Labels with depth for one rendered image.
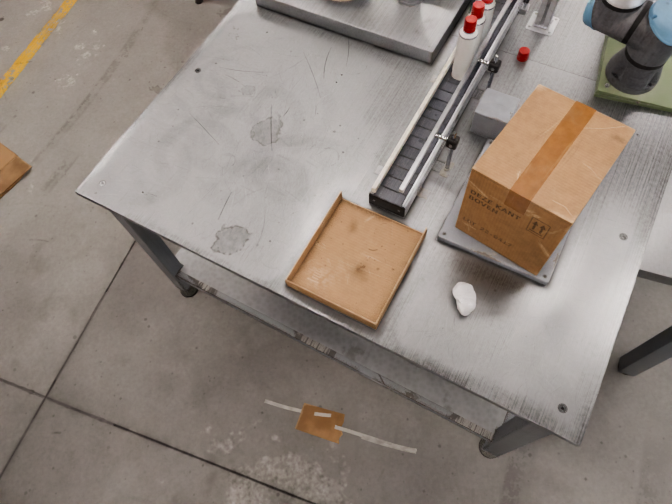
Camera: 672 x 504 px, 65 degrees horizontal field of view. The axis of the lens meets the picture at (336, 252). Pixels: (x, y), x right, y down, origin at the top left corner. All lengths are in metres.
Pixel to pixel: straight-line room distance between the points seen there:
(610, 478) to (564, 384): 0.93
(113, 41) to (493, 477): 2.96
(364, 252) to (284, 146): 0.43
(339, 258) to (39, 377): 1.54
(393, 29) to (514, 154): 0.76
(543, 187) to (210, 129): 1.00
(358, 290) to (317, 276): 0.11
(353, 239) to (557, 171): 0.53
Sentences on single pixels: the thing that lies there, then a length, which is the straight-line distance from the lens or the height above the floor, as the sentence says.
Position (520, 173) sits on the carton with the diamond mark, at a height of 1.12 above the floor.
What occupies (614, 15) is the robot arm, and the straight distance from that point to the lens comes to 1.71.
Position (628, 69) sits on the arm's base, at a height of 0.92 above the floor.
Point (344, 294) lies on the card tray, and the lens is 1.35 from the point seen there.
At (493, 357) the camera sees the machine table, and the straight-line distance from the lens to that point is 1.34.
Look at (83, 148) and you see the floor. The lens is 3.02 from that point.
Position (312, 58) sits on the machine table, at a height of 0.83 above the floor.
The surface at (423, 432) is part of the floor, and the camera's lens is 2.12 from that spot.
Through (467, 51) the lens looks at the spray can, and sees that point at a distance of 1.62.
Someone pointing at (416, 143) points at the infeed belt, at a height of 0.88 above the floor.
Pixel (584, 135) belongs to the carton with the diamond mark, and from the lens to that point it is 1.33.
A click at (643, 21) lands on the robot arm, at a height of 1.07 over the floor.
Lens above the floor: 2.09
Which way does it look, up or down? 64 degrees down
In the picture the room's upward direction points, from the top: 8 degrees counter-clockwise
